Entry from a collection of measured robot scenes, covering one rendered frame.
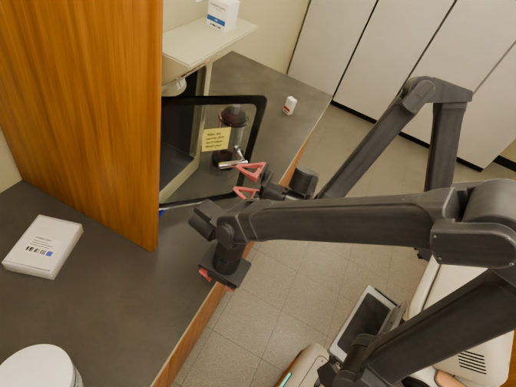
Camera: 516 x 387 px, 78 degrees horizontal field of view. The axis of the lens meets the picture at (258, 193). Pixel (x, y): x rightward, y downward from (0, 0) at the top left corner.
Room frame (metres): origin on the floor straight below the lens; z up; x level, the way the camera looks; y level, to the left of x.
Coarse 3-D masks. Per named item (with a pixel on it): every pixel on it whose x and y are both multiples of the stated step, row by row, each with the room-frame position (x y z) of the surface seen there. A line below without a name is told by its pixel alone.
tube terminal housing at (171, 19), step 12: (168, 0) 0.66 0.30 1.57; (180, 0) 0.70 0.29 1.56; (192, 0) 0.74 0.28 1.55; (168, 12) 0.66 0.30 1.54; (180, 12) 0.70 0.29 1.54; (192, 12) 0.75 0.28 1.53; (204, 12) 0.80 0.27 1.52; (168, 24) 0.66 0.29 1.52; (180, 24) 0.70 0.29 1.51; (192, 72) 0.77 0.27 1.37; (204, 72) 0.88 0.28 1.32; (168, 84) 0.67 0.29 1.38; (204, 84) 0.85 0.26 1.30
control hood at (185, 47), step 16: (176, 32) 0.66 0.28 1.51; (192, 32) 0.69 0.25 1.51; (208, 32) 0.71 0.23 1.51; (240, 32) 0.78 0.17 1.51; (176, 48) 0.59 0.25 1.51; (192, 48) 0.61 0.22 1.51; (208, 48) 0.64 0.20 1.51; (224, 48) 0.68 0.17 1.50; (176, 64) 0.55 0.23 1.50; (192, 64) 0.56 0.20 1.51
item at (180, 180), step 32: (192, 96) 0.64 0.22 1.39; (224, 96) 0.68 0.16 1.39; (256, 96) 0.74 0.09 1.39; (160, 128) 0.59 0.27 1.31; (192, 128) 0.64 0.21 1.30; (256, 128) 0.75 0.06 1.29; (160, 160) 0.59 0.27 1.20; (192, 160) 0.64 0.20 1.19; (224, 160) 0.70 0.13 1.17; (160, 192) 0.59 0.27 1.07; (192, 192) 0.65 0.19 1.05; (224, 192) 0.72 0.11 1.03
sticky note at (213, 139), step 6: (204, 132) 0.66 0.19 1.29; (210, 132) 0.67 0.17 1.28; (216, 132) 0.68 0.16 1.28; (222, 132) 0.69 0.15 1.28; (228, 132) 0.70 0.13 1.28; (204, 138) 0.66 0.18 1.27; (210, 138) 0.67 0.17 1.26; (216, 138) 0.68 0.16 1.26; (222, 138) 0.69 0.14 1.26; (228, 138) 0.70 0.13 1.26; (204, 144) 0.66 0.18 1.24; (210, 144) 0.67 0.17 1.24; (216, 144) 0.68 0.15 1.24; (222, 144) 0.69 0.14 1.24; (204, 150) 0.66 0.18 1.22
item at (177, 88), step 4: (180, 80) 0.76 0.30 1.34; (184, 80) 0.79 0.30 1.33; (176, 84) 0.74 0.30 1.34; (180, 84) 0.75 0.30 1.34; (184, 84) 0.78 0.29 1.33; (168, 88) 0.71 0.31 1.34; (172, 88) 0.72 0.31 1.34; (176, 88) 0.73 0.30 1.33; (180, 88) 0.75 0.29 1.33; (184, 88) 0.77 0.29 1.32; (164, 92) 0.70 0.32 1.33; (168, 92) 0.71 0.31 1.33; (172, 92) 0.72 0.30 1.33; (176, 92) 0.73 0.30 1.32; (180, 92) 0.74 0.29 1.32
